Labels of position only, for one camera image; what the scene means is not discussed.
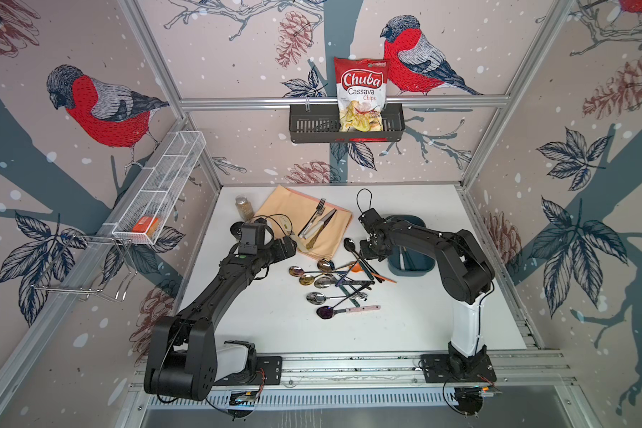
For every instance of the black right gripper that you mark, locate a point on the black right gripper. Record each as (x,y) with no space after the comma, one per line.
(366,256)

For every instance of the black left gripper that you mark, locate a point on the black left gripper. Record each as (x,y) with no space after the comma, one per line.
(280,251)

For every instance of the white ceramic spoon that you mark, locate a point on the white ceramic spoon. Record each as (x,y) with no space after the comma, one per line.
(402,260)

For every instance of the teal plastic storage box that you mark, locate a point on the teal plastic storage box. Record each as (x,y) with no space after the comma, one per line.
(417,263)

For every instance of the black spoon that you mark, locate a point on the black spoon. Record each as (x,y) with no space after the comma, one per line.
(350,246)

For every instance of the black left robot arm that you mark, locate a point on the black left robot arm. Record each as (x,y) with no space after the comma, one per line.
(183,360)

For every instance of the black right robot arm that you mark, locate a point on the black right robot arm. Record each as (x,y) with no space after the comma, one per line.
(465,273)

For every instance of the rainbow spoon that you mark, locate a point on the rainbow spoon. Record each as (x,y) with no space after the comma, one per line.
(297,271)

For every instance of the gold spoon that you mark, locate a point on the gold spoon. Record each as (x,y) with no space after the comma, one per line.
(324,280)

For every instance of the silver spoon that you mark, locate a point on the silver spoon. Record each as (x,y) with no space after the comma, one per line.
(319,299)

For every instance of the small red box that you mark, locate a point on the small red box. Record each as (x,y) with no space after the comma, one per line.
(146,225)

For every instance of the black round lid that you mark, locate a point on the black round lid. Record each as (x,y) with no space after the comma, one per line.
(236,230)

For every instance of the brown spice jar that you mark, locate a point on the brown spice jar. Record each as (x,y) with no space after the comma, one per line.
(244,207)

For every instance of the peach cloth napkin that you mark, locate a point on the peach cloth napkin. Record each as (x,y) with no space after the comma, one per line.
(299,208)

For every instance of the silver fork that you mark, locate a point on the silver fork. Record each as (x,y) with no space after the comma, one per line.
(316,214)

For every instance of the red Chuba chips bag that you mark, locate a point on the red Chuba chips bag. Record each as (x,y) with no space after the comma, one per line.
(361,90)

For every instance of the gold cream handled knife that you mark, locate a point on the gold cream handled knife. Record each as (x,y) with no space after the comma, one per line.
(286,223)

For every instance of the orange handled spoon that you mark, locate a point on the orange handled spoon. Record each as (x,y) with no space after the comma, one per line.
(357,269)

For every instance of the purple spoon pink handle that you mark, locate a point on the purple spoon pink handle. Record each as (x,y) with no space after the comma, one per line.
(327,312)

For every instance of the clear wire wall shelf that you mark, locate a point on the clear wire wall shelf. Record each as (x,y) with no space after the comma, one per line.
(163,186)

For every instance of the black wall basket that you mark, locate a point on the black wall basket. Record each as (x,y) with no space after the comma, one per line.
(320,124)

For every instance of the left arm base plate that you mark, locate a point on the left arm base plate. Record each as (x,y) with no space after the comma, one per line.
(265,370)

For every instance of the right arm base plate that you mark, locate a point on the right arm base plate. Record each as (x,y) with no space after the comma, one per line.
(445,368)

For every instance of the wire hook rack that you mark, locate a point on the wire hook rack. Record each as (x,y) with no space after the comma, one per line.
(87,266)

